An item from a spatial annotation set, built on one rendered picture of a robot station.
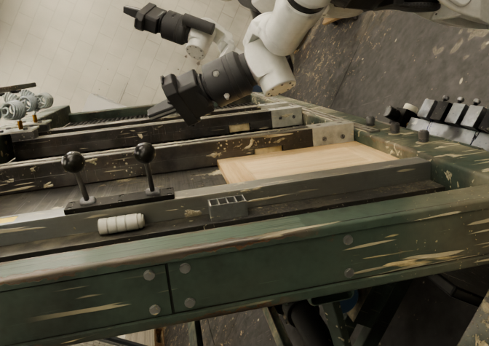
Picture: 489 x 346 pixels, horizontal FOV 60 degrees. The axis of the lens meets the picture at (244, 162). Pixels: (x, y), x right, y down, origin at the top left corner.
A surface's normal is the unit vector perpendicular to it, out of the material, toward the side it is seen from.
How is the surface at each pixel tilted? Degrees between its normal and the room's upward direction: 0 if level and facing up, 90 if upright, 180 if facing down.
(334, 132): 90
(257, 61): 62
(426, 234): 90
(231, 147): 90
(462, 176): 31
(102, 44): 90
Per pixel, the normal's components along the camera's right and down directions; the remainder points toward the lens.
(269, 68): -0.21, -0.07
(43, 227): 0.18, 0.22
